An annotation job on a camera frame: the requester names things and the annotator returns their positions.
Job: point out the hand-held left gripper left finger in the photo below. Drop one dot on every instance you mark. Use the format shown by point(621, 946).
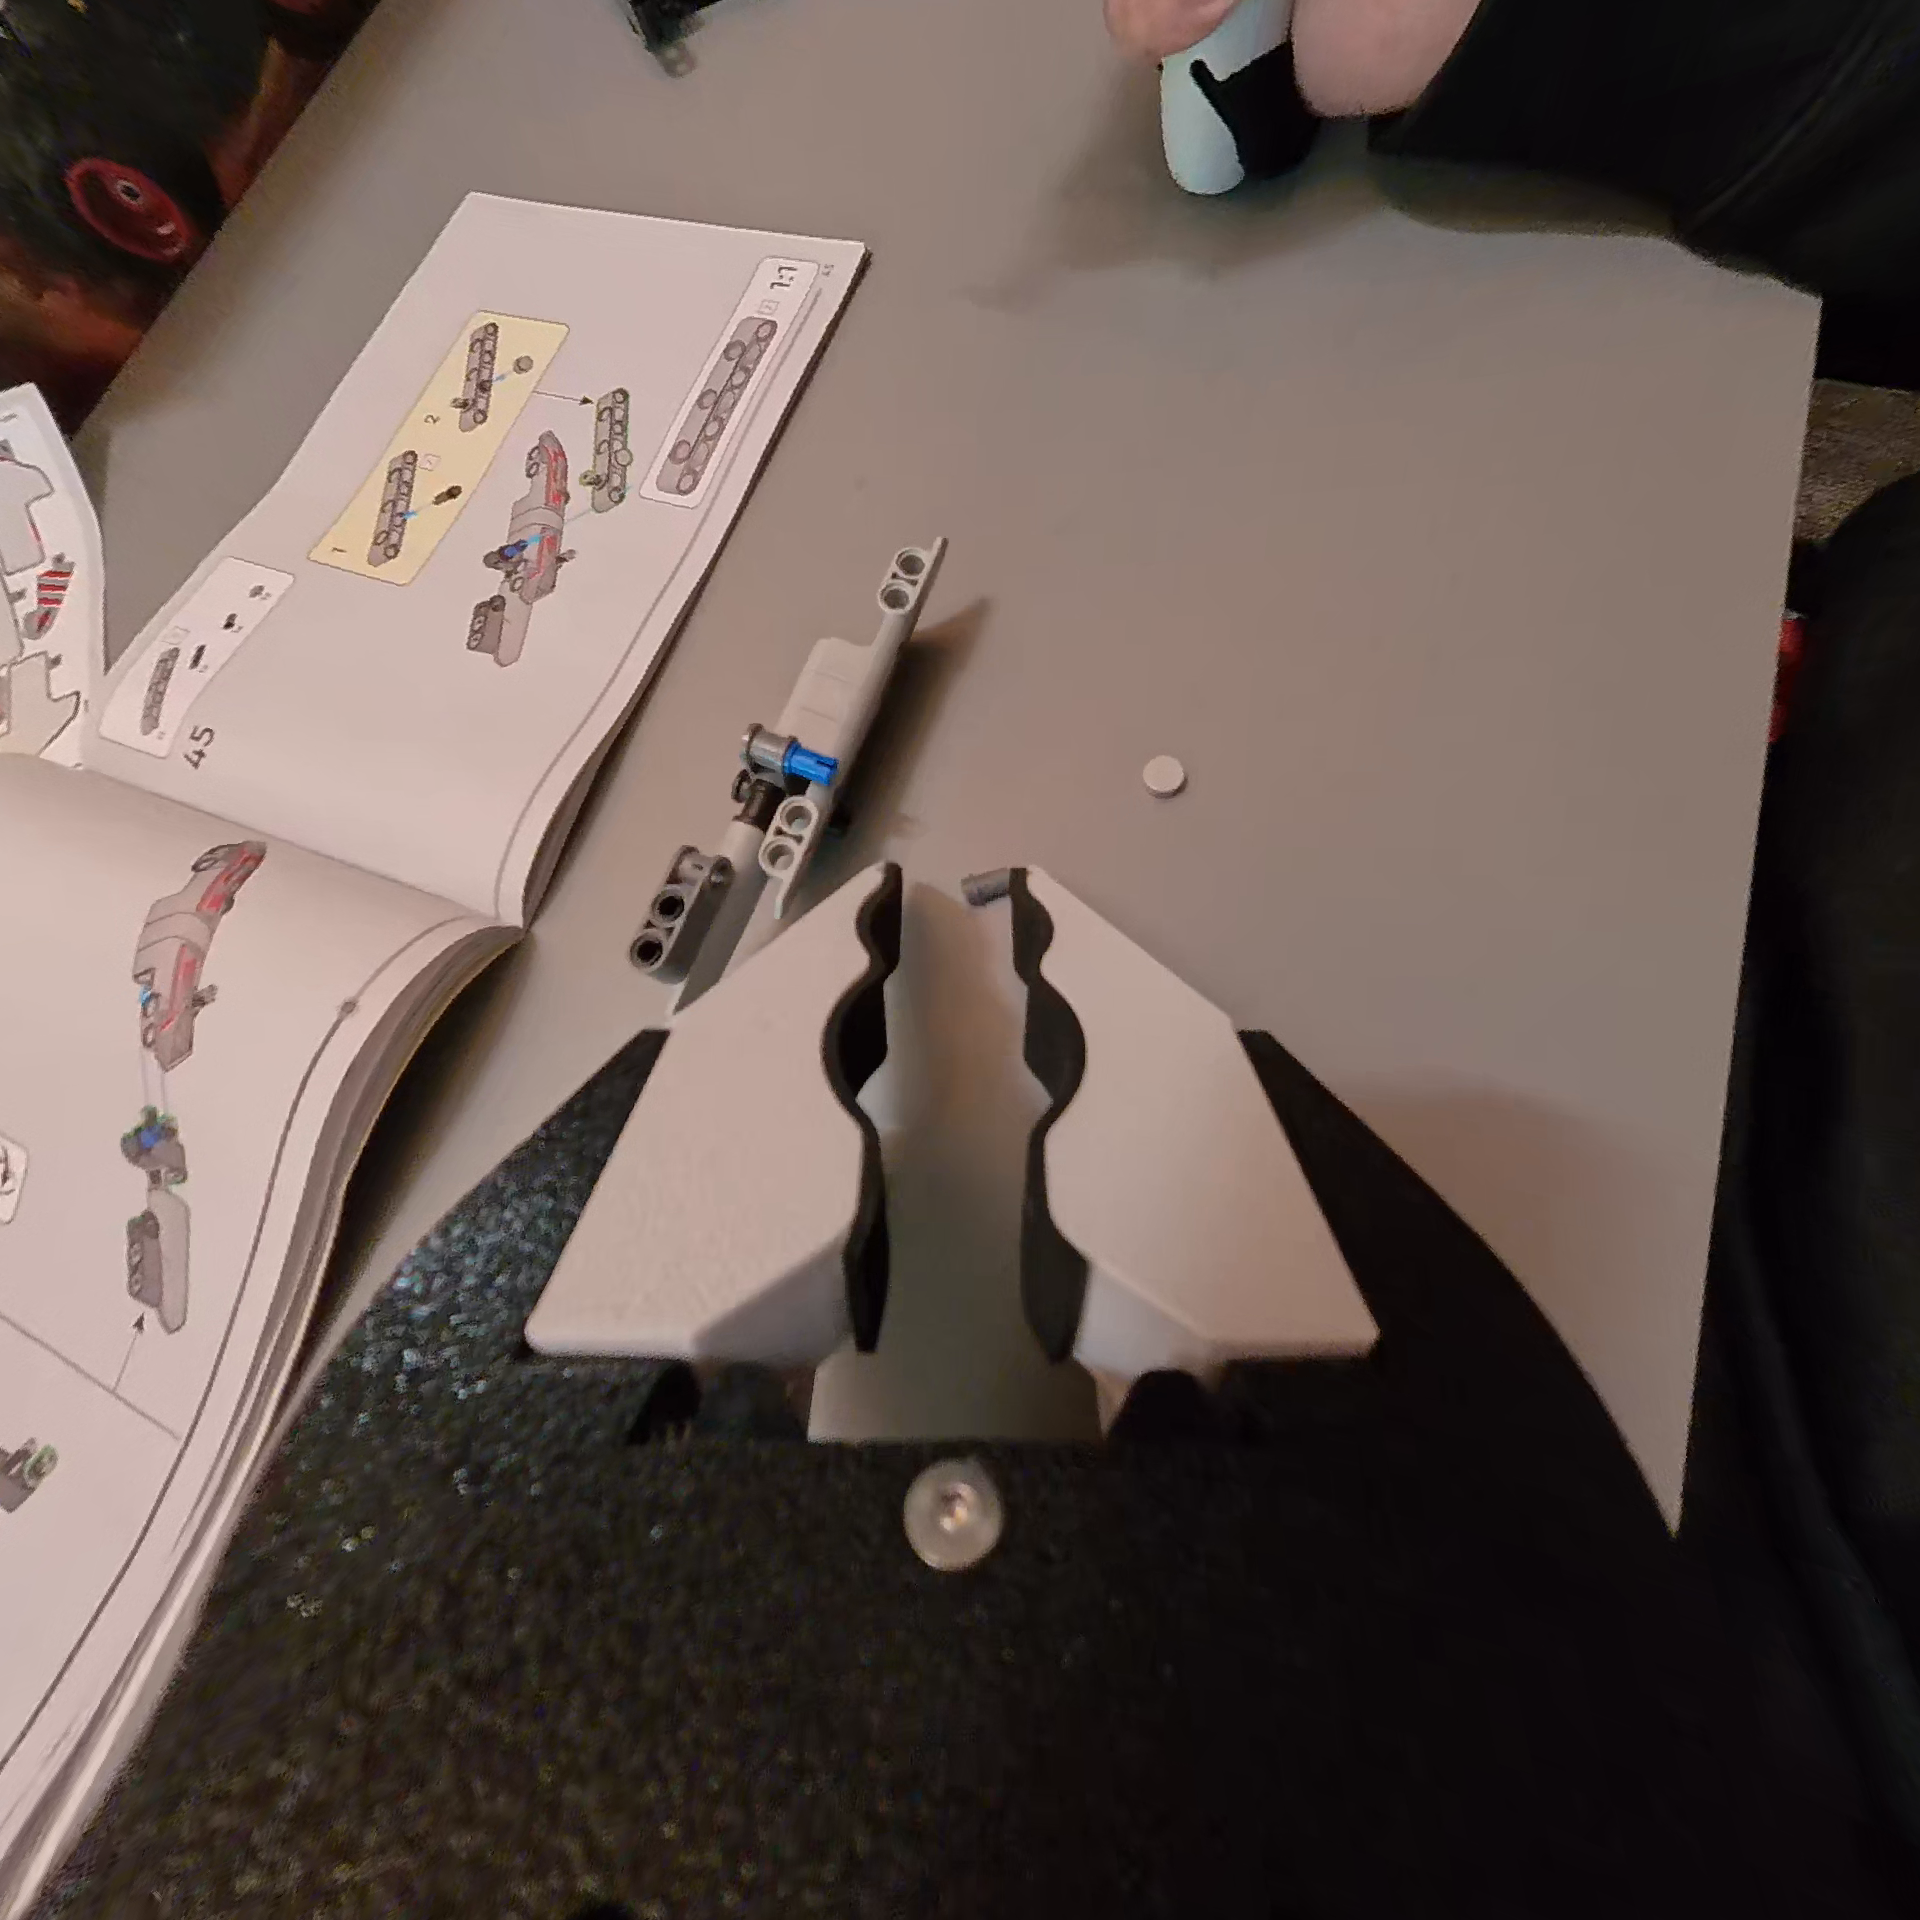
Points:
point(721, 1186)

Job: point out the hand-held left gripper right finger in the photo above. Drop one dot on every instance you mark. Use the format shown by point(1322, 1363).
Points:
point(1184, 1201)

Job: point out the small grey pin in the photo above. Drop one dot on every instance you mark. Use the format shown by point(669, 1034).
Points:
point(985, 889)

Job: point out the small grey brick assembly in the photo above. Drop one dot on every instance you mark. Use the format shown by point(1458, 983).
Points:
point(840, 675)

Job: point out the person's right forearm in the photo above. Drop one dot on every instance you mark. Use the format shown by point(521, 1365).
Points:
point(1650, 119)

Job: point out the person's right hand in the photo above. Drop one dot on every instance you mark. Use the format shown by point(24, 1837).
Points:
point(1357, 53)

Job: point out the small round grey disc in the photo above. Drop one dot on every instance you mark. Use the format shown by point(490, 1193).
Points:
point(1161, 775)

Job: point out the partly built brick model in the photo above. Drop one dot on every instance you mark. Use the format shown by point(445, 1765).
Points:
point(667, 25)

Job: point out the open instruction booklet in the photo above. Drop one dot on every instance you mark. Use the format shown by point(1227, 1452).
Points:
point(358, 751)

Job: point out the person's black clothing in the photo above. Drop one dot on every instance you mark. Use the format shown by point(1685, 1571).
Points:
point(1844, 1201)

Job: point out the printed sticker sheet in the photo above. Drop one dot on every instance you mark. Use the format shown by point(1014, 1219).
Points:
point(37, 495)

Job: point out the dark toy truck box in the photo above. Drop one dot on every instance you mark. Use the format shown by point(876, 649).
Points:
point(120, 150)

